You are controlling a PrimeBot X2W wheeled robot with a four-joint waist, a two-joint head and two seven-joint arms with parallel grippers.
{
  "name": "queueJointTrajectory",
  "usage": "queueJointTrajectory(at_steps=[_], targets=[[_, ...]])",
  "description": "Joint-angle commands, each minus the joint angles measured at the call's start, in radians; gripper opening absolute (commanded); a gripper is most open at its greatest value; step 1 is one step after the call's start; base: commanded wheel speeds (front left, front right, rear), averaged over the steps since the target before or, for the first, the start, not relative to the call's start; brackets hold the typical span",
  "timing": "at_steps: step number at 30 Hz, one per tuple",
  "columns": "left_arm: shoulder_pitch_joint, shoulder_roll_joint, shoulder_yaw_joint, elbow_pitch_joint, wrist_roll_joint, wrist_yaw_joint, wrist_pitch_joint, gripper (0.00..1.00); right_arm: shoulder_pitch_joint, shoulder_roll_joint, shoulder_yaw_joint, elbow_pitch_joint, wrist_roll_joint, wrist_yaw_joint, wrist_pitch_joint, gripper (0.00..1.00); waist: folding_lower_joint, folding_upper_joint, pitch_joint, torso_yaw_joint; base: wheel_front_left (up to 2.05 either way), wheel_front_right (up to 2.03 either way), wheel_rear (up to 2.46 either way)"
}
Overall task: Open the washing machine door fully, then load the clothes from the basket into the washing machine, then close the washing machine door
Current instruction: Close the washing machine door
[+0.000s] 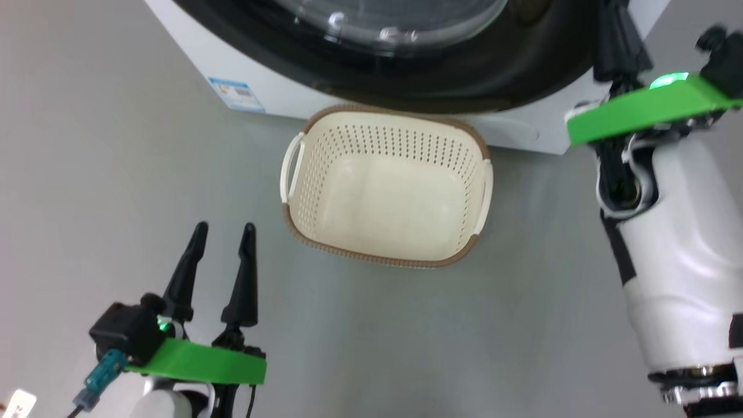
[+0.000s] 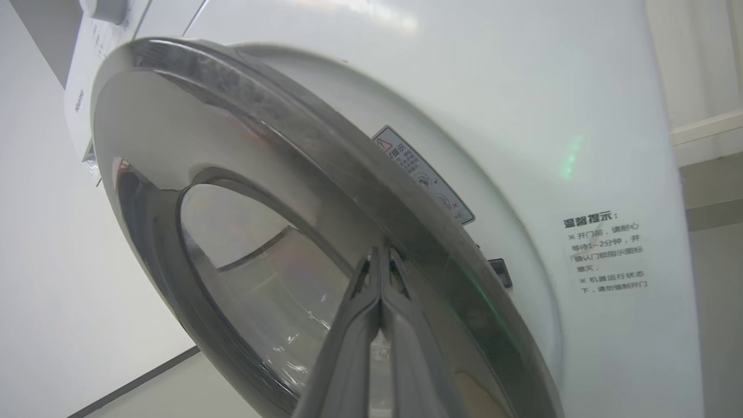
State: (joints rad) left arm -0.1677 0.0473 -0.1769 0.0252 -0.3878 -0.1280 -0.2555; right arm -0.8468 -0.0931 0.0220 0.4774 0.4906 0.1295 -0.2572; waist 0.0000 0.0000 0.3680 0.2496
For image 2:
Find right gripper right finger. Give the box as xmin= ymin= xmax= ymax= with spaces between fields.
xmin=380 ymin=248 xmax=465 ymax=418

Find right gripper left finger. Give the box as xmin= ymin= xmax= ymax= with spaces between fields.
xmin=293 ymin=247 xmax=384 ymax=418

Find round black glass washer door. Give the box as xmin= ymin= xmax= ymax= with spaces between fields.
xmin=90 ymin=38 xmax=564 ymax=418

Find white front-load washing machine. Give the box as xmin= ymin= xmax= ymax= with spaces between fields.
xmin=64 ymin=0 xmax=706 ymax=418

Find red triangle warning sticker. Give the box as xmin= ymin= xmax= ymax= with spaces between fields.
xmin=373 ymin=125 xmax=475 ymax=226

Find printed text notice label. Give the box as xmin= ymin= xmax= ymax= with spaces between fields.
xmin=562 ymin=212 xmax=651 ymax=294

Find white control knob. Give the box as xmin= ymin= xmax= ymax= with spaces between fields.
xmin=78 ymin=0 xmax=131 ymax=25

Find white wall ledge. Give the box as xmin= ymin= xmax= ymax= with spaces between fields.
xmin=668 ymin=110 xmax=743 ymax=169

